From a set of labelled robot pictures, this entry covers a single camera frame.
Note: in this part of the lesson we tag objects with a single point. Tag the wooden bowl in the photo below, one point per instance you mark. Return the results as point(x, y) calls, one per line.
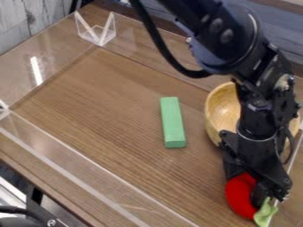
point(222, 111)

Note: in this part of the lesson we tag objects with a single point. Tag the green rectangular block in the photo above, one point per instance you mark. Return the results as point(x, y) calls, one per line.
point(172, 128)

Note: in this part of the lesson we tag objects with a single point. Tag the black table leg bracket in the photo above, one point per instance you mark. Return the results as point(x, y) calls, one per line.
point(34, 206)

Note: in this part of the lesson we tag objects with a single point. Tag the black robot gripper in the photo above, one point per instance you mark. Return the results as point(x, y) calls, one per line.
point(269, 108)

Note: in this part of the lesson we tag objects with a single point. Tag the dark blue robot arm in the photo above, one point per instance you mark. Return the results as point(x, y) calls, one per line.
point(230, 46)

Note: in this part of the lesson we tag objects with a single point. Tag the red plush strawberry toy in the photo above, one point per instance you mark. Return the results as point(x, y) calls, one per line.
point(238, 196)

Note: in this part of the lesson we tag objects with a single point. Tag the clear acrylic corner bracket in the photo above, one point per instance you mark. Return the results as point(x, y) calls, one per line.
point(96, 34)

